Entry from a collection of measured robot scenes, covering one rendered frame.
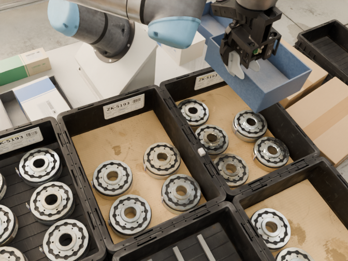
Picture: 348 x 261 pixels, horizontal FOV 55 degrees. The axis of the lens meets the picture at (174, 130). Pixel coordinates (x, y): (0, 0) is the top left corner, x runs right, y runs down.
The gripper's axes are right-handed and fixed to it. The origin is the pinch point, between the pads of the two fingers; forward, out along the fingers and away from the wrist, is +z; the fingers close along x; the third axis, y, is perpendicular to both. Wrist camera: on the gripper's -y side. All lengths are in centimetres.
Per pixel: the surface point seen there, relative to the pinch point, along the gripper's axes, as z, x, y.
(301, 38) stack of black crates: 66, 82, -42
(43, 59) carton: 32, -36, -62
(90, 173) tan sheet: 24.5, -39.3, -6.3
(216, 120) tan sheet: 30.3, 1.8, -5.5
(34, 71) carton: 36, -41, -62
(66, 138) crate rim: 14.2, -40.3, -12.9
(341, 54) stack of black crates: 79, 105, -30
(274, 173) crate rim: 20.1, 0.8, 20.4
